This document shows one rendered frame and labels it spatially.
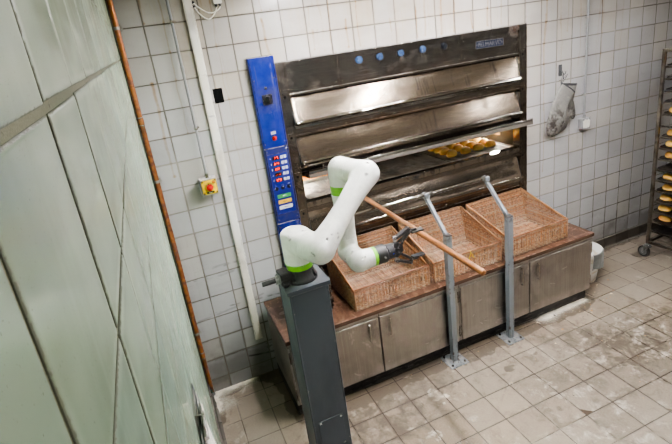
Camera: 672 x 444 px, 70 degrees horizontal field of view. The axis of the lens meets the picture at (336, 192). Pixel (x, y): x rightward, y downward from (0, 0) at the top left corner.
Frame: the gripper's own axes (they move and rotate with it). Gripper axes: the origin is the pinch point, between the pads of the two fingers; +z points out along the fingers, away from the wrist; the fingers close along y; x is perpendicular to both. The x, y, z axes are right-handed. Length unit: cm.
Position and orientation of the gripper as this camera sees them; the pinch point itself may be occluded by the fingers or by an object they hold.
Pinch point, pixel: (421, 241)
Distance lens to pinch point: 247.0
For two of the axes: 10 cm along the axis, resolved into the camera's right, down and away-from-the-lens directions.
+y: 1.3, 9.4, 3.2
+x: 3.8, 2.6, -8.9
